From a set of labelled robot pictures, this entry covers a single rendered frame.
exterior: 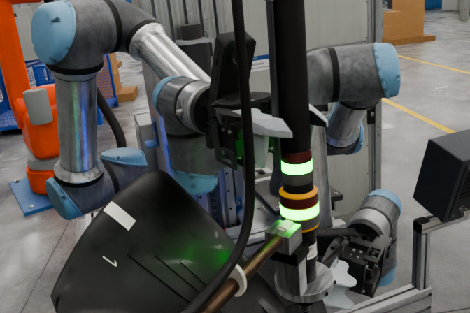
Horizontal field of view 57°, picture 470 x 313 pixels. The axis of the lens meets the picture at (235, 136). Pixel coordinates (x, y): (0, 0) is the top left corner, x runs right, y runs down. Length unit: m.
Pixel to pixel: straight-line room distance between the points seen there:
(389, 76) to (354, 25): 1.79
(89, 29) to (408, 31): 12.35
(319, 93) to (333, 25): 1.73
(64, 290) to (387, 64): 0.73
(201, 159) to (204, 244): 0.24
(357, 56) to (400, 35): 12.04
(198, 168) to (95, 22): 0.38
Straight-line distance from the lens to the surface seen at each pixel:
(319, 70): 0.90
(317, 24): 2.56
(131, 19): 0.96
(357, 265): 0.77
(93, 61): 0.94
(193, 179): 0.71
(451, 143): 1.17
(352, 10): 2.69
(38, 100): 4.19
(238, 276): 0.41
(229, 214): 1.40
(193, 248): 0.48
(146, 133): 1.60
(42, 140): 4.32
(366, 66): 0.91
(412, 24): 13.08
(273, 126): 0.44
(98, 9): 0.94
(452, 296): 2.74
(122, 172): 1.17
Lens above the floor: 1.63
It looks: 18 degrees down
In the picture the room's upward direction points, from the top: 6 degrees counter-clockwise
